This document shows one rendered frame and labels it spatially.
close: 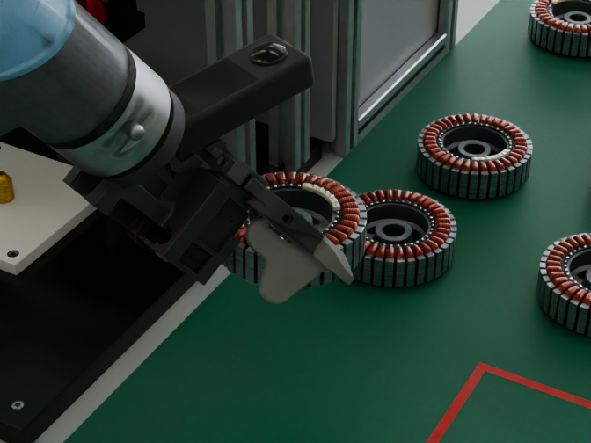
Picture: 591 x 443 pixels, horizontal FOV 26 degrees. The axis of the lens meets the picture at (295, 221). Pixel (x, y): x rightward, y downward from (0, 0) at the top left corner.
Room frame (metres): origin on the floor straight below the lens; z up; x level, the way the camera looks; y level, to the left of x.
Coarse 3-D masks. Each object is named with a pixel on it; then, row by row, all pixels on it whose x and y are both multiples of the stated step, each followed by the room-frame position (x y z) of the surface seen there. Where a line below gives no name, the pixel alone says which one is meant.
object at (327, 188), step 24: (288, 192) 0.80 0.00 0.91; (312, 192) 0.80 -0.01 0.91; (336, 192) 0.79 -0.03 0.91; (312, 216) 0.79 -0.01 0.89; (336, 216) 0.76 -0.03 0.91; (360, 216) 0.76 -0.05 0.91; (240, 240) 0.73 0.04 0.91; (336, 240) 0.73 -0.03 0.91; (360, 240) 0.75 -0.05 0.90; (240, 264) 0.72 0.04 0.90
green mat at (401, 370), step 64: (512, 0) 1.46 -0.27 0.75; (448, 64) 1.29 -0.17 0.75; (512, 64) 1.29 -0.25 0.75; (576, 64) 1.29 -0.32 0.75; (384, 128) 1.15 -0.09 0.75; (576, 128) 1.15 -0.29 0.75; (512, 192) 1.03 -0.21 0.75; (576, 192) 1.03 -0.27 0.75; (512, 256) 0.93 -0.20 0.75; (192, 320) 0.84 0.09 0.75; (256, 320) 0.84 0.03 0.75; (320, 320) 0.84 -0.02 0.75; (384, 320) 0.84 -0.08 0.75; (448, 320) 0.84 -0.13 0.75; (512, 320) 0.84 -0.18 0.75; (128, 384) 0.76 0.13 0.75; (192, 384) 0.76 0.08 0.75; (256, 384) 0.76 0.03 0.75; (320, 384) 0.76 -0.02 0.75; (384, 384) 0.76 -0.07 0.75; (448, 384) 0.76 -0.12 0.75; (512, 384) 0.76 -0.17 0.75; (576, 384) 0.76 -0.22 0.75
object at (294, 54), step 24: (240, 48) 0.76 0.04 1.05; (264, 48) 0.75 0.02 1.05; (288, 48) 0.76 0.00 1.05; (216, 72) 0.74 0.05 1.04; (240, 72) 0.74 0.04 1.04; (264, 72) 0.73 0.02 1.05; (288, 72) 0.73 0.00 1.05; (312, 72) 0.75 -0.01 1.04; (192, 96) 0.71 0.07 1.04; (216, 96) 0.71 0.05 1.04; (240, 96) 0.71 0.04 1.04; (264, 96) 0.72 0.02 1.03; (288, 96) 0.73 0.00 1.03; (192, 120) 0.69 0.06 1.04; (216, 120) 0.70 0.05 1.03; (240, 120) 0.71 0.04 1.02; (192, 144) 0.69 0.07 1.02
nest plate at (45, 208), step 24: (0, 144) 1.07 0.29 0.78; (0, 168) 1.02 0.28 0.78; (24, 168) 1.02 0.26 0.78; (48, 168) 1.02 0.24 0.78; (24, 192) 0.98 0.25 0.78; (48, 192) 0.98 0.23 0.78; (72, 192) 0.98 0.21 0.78; (0, 216) 0.94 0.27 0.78; (24, 216) 0.94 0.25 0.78; (48, 216) 0.94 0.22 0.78; (72, 216) 0.94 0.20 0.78; (0, 240) 0.91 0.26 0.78; (24, 240) 0.91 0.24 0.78; (48, 240) 0.91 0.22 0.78; (0, 264) 0.88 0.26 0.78; (24, 264) 0.88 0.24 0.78
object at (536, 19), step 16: (544, 0) 1.38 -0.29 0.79; (560, 0) 1.38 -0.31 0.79; (576, 0) 1.39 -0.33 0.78; (544, 16) 1.34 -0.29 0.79; (560, 16) 1.38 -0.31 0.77; (576, 16) 1.36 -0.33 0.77; (528, 32) 1.36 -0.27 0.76; (544, 32) 1.32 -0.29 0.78; (560, 32) 1.31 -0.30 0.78; (576, 32) 1.30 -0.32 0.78; (544, 48) 1.32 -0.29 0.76; (560, 48) 1.31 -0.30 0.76; (576, 48) 1.30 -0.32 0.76
